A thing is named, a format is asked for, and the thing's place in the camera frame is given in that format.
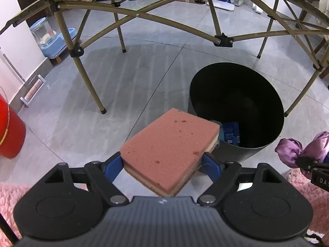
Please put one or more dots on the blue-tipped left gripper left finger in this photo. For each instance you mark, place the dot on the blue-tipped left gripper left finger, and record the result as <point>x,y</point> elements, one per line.
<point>101,176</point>

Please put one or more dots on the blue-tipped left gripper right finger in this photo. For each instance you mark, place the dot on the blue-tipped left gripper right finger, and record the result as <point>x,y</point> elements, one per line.
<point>223,175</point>

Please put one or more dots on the purple satin scrunchie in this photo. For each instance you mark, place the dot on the purple satin scrunchie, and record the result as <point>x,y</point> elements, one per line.
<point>290,149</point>

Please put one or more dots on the blue cardboard box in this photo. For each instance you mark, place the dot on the blue cardboard box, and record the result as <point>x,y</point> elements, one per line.
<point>231,133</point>

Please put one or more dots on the pink layered sponge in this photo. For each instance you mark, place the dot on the pink layered sponge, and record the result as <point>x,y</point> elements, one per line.
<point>166,153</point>

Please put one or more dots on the light blue plush toy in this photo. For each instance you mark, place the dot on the light blue plush toy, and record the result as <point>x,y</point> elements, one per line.
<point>218,123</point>

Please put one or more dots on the black round trash bin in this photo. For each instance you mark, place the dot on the black round trash bin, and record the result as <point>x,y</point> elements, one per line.
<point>230,92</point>

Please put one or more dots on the pink shaggy rug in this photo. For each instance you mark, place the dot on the pink shaggy rug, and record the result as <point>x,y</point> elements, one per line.
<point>10,195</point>

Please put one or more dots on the red plastic bucket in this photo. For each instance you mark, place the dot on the red plastic bucket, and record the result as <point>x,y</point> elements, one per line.
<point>13,129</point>

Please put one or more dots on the blue pet water dispenser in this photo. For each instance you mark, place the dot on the blue pet water dispenser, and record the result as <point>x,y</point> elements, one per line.
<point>51,44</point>

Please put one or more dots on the tan folding camping table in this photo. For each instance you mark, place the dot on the tan folding camping table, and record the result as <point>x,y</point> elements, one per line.
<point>292,27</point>

